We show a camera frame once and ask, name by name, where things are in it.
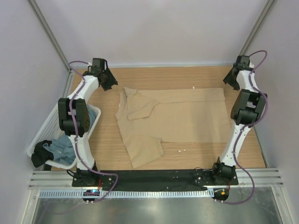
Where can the white slotted cable duct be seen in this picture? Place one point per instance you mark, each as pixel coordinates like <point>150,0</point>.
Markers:
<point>80,193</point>

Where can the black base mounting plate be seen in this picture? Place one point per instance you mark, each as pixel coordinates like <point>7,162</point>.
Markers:
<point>150,180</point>

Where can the white plastic laundry basket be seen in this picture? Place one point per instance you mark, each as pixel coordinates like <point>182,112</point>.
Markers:
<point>50,130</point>

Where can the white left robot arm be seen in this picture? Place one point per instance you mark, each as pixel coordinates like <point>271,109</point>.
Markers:
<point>73,114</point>

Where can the blue grey t shirt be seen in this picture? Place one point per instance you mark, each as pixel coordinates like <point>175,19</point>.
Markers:
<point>61,150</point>

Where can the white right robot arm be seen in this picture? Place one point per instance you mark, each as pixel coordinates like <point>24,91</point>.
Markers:
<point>249,107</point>

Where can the right aluminium corner post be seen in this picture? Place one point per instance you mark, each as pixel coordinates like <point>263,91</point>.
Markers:
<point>269,5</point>

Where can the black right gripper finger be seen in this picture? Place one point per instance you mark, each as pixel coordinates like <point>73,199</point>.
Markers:
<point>234,84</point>
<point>232,74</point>

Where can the beige t shirt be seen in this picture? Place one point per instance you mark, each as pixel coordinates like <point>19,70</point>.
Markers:
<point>146,118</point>

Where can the black t shirt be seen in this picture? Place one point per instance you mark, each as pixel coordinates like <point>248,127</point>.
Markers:
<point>41,154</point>

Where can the aluminium corner post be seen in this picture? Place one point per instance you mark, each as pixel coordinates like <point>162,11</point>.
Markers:
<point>269,5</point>
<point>45,26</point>

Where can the left aluminium corner post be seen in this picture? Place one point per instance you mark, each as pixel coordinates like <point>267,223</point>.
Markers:
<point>45,26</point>

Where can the aluminium frame rail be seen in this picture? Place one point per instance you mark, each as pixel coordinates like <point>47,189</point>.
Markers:
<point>263,177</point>

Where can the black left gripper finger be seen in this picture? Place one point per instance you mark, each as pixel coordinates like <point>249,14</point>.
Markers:
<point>106,83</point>
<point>111,79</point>

